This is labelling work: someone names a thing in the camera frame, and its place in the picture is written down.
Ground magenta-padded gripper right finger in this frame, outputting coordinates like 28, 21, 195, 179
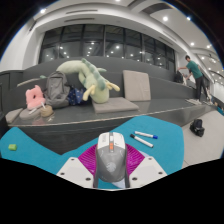
123, 143, 168, 189

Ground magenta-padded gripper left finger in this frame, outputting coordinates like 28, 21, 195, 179
55, 143, 100, 189

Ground grey computer mouse orange accents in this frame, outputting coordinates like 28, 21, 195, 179
94, 131, 128, 184

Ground white marker black cap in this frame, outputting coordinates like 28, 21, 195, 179
129, 133, 155, 149

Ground small beige round pouch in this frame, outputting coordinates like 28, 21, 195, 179
39, 104, 55, 118

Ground black bag on floor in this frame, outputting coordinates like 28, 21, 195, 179
189, 118, 206, 138

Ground flat grey seat cushion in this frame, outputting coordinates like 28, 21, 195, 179
91, 96, 140, 114
4, 107, 24, 125
19, 107, 43, 121

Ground dark blue patterned bag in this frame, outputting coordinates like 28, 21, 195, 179
67, 86, 86, 106

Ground grey backpack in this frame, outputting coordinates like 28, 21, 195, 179
44, 70, 71, 109

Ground pink plush cushion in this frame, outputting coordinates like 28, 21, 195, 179
25, 84, 47, 111

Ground upright grey seat cushion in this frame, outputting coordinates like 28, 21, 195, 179
122, 69, 152, 102

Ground green dragon plush toy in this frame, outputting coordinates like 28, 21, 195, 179
55, 58, 121, 104

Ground person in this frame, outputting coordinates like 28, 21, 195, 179
176, 54, 211, 103

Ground ceiling lights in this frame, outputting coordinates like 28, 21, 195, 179
39, 0, 214, 51

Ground large dark window wall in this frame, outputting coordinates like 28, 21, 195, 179
38, 23, 177, 73

